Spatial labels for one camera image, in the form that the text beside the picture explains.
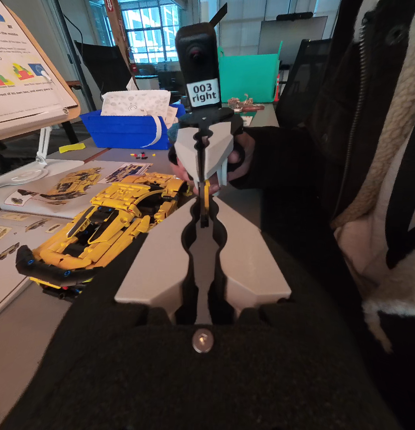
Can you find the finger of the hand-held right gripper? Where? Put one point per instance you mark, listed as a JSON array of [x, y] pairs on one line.
[[187, 151], [219, 144]]

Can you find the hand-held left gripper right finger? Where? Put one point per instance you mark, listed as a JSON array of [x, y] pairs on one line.
[[254, 268]]

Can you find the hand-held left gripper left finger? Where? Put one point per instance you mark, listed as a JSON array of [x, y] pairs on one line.
[[150, 268]]

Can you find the yellow and black brick assembly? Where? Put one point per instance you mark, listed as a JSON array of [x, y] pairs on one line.
[[205, 198]]

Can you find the yellow toy brick car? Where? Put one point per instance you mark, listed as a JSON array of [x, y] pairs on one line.
[[127, 195]]

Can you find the person's right forearm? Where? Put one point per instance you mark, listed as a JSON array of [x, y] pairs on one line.
[[288, 158]]

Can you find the grey desk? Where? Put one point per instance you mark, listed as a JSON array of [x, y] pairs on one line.
[[19, 352]]

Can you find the person's right hand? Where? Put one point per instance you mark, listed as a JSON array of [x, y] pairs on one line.
[[247, 147]]

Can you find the white paper strip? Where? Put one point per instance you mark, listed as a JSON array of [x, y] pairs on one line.
[[158, 131]]

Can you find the green booklet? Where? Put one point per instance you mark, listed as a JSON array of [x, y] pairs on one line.
[[248, 121]]

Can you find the pile of small bricks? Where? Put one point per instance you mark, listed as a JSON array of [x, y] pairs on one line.
[[139, 155]]

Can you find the green plastic bin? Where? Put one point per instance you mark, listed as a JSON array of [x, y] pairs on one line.
[[251, 77]]

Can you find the curved wood and black lamp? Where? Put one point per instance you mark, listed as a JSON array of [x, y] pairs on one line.
[[219, 14]]

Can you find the large window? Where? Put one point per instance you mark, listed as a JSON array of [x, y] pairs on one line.
[[150, 33]]

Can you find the blue plastic bin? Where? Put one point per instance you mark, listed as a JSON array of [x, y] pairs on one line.
[[120, 134]]

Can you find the white patterned paper bag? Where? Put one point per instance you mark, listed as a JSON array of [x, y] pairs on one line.
[[133, 100]]

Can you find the white shirt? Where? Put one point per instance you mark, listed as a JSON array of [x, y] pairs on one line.
[[361, 255]]

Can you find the yellow paper strip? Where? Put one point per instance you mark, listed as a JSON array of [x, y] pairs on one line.
[[72, 148]]

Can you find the open instruction booklet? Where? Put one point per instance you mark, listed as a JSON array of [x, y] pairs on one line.
[[12, 275]]

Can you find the wooden instruction board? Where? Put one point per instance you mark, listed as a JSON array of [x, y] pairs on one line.
[[19, 84]]

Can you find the wooden post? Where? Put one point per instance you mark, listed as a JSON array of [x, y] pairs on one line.
[[121, 40]]

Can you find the wall screen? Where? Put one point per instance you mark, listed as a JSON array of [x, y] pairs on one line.
[[294, 33]]

